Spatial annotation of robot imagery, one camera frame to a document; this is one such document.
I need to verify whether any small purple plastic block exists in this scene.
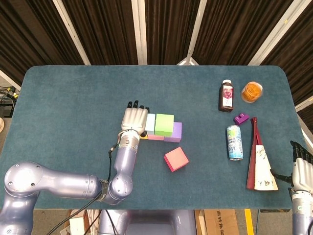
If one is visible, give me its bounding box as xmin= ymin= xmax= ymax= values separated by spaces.
xmin=233 ymin=113 xmax=250 ymax=126

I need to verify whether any grey-purple robot torso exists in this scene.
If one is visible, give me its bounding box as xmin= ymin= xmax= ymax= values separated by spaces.
xmin=97 ymin=209 xmax=198 ymax=235

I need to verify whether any brown cardboard box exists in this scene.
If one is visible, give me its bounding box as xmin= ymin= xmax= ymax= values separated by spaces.
xmin=203 ymin=209 xmax=240 ymax=235

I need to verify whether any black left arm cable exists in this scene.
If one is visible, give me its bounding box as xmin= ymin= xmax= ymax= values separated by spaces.
xmin=47 ymin=143 xmax=118 ymax=235

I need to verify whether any white frame post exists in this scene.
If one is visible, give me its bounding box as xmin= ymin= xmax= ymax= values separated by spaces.
xmin=294 ymin=96 xmax=313 ymax=113
xmin=52 ymin=0 xmax=91 ymax=66
xmin=247 ymin=0 xmax=306 ymax=66
xmin=176 ymin=0 xmax=208 ymax=66
xmin=131 ymin=0 xmax=148 ymax=66
xmin=0 ymin=69 xmax=22 ymax=92

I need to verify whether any black power strip with cables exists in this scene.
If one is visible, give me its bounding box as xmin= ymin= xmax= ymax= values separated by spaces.
xmin=0 ymin=85 xmax=19 ymax=116

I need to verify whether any red folding paper fan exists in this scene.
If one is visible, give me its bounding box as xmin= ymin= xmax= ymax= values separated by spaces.
xmin=246 ymin=117 xmax=279 ymax=191

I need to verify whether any green foam cube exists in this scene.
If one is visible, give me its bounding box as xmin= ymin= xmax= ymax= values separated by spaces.
xmin=154 ymin=113 xmax=175 ymax=137

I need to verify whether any blue drink can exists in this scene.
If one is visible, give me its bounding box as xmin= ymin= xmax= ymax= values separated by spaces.
xmin=226 ymin=124 xmax=244 ymax=162

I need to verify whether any teal table mat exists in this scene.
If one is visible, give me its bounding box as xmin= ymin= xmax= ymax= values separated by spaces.
xmin=0 ymin=65 xmax=313 ymax=210

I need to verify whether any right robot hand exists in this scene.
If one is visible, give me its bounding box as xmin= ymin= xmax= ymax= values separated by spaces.
xmin=270 ymin=141 xmax=313 ymax=191

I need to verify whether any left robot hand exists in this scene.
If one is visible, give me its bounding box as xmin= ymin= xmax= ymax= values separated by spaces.
xmin=121 ymin=100 xmax=150 ymax=138

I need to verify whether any light blue foam cube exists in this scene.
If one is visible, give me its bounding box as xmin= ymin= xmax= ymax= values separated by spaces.
xmin=144 ymin=114 xmax=157 ymax=135

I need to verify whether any dark brown curtain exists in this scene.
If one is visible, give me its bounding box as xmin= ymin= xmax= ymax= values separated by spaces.
xmin=0 ymin=0 xmax=313 ymax=118

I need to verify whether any dark juice bottle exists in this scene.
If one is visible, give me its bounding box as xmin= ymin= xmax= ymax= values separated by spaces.
xmin=218 ymin=79 xmax=234 ymax=113

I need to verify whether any orange snack cup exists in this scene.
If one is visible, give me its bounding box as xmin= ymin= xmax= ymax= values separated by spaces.
xmin=241 ymin=81 xmax=264 ymax=104

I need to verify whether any white cardboard box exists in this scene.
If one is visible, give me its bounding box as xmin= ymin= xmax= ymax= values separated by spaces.
xmin=69 ymin=210 xmax=89 ymax=235

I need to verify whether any red foam cube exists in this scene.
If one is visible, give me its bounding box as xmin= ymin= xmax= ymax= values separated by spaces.
xmin=164 ymin=146 xmax=190 ymax=173

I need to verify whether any purple foam cube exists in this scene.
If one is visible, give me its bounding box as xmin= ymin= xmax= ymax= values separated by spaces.
xmin=163 ymin=121 xmax=183 ymax=143

